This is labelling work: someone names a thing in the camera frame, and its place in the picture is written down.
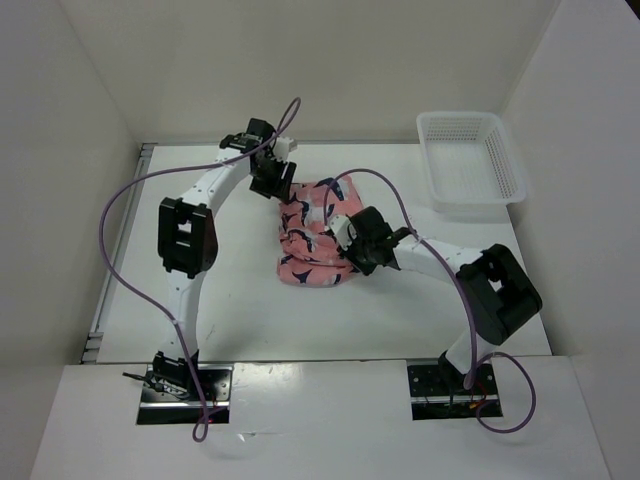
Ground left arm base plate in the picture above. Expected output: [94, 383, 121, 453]
[137, 363, 235, 426]

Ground aluminium table edge rail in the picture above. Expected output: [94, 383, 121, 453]
[79, 143, 155, 365]

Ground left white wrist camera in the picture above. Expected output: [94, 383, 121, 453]
[272, 136, 298, 162]

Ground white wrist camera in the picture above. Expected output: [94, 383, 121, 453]
[272, 136, 298, 162]
[327, 215, 357, 251]

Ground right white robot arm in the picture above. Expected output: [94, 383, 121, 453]
[328, 207, 543, 393]

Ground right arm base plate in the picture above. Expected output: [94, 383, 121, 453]
[407, 359, 503, 421]

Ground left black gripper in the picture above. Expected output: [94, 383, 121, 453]
[249, 154, 297, 204]

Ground pink shark print shorts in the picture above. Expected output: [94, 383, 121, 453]
[277, 176, 363, 287]

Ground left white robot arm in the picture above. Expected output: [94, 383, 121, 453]
[152, 118, 296, 400]

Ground white plastic basket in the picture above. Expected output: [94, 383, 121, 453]
[416, 111, 526, 212]

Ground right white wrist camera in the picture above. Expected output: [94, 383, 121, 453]
[327, 215, 357, 251]

